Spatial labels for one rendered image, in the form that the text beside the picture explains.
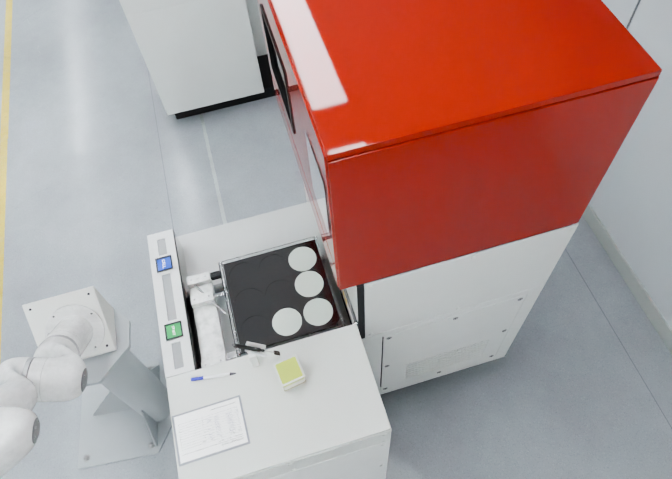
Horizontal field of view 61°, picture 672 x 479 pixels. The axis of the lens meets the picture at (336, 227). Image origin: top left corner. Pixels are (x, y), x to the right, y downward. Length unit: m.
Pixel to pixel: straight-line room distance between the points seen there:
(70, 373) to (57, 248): 1.87
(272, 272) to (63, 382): 0.75
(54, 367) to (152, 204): 1.88
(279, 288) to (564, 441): 1.51
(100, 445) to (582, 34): 2.53
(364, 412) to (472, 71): 1.02
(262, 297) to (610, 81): 1.27
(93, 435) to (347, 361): 1.53
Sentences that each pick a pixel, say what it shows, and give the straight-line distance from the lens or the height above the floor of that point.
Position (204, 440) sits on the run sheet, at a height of 0.97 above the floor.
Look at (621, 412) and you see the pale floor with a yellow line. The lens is 3.01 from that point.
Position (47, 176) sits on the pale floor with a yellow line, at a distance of 3.93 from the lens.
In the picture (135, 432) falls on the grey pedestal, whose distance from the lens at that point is 2.95.
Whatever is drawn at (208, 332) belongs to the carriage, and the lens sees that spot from 2.03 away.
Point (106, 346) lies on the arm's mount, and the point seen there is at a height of 0.85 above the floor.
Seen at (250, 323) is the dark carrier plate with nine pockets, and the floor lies 0.90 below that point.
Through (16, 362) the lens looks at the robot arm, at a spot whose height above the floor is 1.23.
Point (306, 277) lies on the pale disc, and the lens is 2.04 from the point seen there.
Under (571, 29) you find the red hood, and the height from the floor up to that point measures 1.82.
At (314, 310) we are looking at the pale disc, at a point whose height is 0.90.
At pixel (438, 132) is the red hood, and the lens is 1.21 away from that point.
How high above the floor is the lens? 2.70
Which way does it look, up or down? 57 degrees down
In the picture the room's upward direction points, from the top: 5 degrees counter-clockwise
